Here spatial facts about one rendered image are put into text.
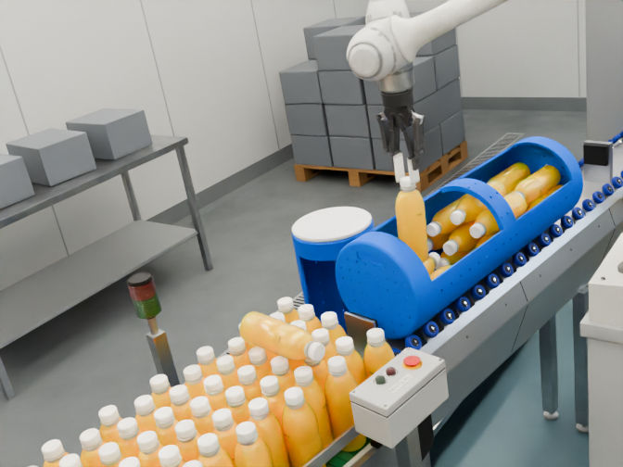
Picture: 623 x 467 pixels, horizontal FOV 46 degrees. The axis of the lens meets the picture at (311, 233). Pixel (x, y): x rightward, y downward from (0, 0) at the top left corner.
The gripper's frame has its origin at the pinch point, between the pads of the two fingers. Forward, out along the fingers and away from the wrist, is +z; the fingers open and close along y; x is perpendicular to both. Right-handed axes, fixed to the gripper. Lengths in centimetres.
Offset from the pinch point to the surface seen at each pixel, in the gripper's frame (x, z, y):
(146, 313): 59, 22, 39
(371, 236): 9.0, 16.0, 6.7
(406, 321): 12.2, 36.4, -4.2
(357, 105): -264, 73, 260
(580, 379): -84, 115, -2
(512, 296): -32, 51, -7
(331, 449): 54, 42, -15
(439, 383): 32, 34, -29
